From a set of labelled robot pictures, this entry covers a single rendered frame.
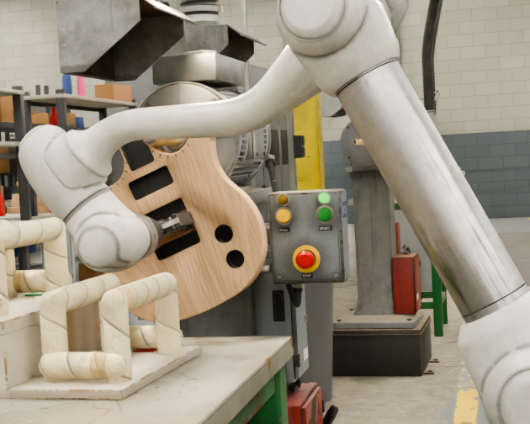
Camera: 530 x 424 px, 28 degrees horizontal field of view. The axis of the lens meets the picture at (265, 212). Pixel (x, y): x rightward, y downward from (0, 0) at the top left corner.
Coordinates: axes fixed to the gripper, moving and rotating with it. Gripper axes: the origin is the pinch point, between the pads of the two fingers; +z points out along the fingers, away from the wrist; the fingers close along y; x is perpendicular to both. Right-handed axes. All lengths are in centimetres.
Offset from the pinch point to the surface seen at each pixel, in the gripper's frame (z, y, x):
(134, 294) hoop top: -85, 19, -11
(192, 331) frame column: 34.6, -16.2, -22.2
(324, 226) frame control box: 17.2, 26.4, -12.5
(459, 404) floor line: 288, 3, -112
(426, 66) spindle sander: 935, 40, 103
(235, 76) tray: 42, 18, 29
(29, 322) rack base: -85, 5, -9
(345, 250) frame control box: 20.9, 27.9, -19.0
